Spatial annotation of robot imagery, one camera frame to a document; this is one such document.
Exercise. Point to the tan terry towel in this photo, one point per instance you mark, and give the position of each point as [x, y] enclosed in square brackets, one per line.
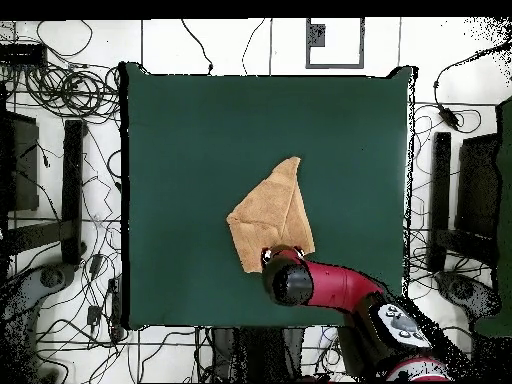
[272, 208]

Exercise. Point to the flat black box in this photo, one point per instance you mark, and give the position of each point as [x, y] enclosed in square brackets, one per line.
[22, 54]

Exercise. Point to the dark green table cloth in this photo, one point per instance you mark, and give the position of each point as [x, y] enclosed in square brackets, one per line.
[180, 160]

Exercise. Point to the black stand bar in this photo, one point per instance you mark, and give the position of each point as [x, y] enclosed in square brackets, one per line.
[72, 180]
[440, 180]

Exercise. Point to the dark stand base with knob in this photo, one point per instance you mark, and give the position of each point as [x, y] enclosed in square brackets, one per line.
[468, 294]
[24, 292]

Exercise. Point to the black power strip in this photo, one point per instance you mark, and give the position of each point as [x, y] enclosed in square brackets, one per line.
[116, 308]

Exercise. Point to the large black box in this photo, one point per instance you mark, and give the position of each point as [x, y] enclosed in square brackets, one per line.
[24, 168]
[478, 188]

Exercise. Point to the small black adapter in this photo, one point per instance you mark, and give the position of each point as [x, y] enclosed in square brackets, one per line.
[96, 264]
[94, 315]

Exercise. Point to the black power adapter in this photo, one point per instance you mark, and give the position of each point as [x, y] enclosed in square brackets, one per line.
[448, 116]

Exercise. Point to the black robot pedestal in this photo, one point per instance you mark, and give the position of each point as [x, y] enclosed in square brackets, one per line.
[256, 356]

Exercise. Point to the grey square frame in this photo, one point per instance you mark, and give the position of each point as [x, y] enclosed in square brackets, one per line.
[316, 36]

